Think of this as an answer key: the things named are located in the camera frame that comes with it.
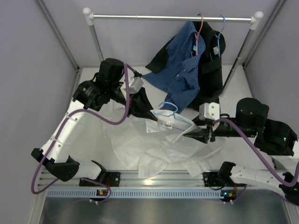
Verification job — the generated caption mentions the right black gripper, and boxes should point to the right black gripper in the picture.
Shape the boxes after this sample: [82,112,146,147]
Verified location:
[183,114,257,143]

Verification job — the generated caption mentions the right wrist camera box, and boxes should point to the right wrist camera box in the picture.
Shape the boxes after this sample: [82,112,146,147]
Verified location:
[199,102,220,120]

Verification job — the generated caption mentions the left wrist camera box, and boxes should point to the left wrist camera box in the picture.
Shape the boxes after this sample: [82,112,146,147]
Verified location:
[128,77,143,94]

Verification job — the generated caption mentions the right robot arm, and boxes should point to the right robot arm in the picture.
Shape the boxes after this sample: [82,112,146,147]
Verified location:
[183,98,299,205]

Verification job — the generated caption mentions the blue checked shirt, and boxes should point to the blue checked shirt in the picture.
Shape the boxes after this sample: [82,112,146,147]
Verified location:
[143,21,206,113]

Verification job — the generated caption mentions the aluminium frame post right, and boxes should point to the aluminium frame post right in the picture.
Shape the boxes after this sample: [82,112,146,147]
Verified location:
[242,0,287,68]

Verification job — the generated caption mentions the metal clothes rack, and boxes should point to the metal clothes rack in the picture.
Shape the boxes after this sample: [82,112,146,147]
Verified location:
[83,7,263,94]

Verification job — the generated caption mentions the black shirt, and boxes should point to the black shirt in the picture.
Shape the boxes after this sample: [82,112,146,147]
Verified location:
[146,21,223,111]

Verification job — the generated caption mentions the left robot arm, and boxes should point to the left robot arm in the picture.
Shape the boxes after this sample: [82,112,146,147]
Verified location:
[31,58,157,186]

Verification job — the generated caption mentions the perforated cable duct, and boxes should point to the perforated cable duct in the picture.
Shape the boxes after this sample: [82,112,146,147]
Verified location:
[47,189,228,199]

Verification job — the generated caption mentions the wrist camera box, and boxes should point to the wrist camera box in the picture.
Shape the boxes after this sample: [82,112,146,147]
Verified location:
[128,77,143,94]
[199,102,220,120]

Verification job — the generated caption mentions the pink wire hanger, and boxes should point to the pink wire hanger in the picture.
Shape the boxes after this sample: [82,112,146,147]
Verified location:
[191,13,204,57]

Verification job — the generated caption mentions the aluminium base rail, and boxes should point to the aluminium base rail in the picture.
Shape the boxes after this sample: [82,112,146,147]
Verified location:
[38,169,290,189]

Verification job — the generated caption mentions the blue hanger under black shirt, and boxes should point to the blue hanger under black shirt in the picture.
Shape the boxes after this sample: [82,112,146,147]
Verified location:
[207,15,226,61]

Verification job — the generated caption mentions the light blue hanger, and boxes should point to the light blue hanger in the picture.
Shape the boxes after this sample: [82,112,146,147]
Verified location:
[151,102,195,131]

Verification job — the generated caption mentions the aluminium frame post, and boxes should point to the aluminium frame post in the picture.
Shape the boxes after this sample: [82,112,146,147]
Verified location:
[242,0,287,68]
[34,0,81,70]

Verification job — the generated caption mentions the white shirt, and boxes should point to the white shirt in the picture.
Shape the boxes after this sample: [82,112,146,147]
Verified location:
[103,116,226,179]

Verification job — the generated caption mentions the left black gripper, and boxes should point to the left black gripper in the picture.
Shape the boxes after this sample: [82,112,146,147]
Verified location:
[108,82,159,121]

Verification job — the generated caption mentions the aluminium frame post left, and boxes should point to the aluminium frame post left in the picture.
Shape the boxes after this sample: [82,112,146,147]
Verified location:
[34,0,81,70]

